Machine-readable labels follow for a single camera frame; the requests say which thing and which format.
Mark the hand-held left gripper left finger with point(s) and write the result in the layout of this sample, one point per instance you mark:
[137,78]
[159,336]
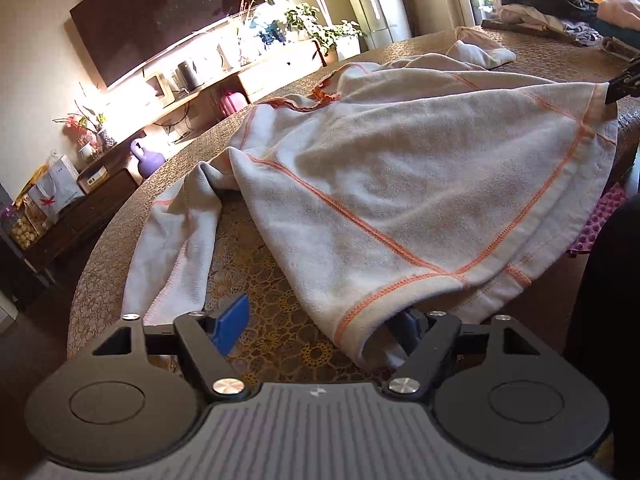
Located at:
[230,320]

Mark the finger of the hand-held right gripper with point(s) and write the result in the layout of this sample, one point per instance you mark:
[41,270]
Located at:
[620,87]

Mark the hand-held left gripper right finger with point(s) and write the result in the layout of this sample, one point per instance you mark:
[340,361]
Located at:
[410,327]

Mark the white fleece top orange seams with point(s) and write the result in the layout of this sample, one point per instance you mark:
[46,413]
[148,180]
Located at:
[400,170]

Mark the lace-covered round table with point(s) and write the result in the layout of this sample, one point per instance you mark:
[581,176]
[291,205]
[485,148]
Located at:
[260,280]

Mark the pink spiky mat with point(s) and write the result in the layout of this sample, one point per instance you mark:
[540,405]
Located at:
[600,220]

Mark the purple kettlebell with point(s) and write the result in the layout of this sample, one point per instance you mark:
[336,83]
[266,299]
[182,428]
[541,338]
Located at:
[147,160]

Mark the small white box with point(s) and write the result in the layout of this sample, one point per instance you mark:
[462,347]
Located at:
[92,180]

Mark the person's dark pants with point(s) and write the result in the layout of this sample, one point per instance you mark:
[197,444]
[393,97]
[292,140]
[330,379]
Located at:
[610,310]

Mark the pink case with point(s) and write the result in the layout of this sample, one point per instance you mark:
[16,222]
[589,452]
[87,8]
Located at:
[232,105]

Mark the white shopping bag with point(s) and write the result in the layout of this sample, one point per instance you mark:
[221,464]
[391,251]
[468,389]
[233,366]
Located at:
[55,190]

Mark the potted red flowers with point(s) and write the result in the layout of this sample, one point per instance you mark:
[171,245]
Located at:
[90,150]

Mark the jar of golden chocolates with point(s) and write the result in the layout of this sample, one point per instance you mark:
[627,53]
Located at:
[22,232]

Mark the grey cylinder speaker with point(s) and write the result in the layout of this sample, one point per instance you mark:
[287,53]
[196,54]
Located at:
[189,76]

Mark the wooden TV cabinet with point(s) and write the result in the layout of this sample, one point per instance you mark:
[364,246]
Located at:
[280,67]

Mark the white standing air conditioner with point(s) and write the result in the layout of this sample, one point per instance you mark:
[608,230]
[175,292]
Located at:
[375,5]

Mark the black television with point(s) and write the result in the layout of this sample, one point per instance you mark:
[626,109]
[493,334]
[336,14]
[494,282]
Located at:
[165,15]

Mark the green houseplant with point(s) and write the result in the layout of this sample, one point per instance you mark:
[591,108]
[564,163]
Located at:
[300,15]

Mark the white photo frame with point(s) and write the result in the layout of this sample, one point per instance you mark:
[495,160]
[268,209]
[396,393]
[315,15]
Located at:
[157,89]

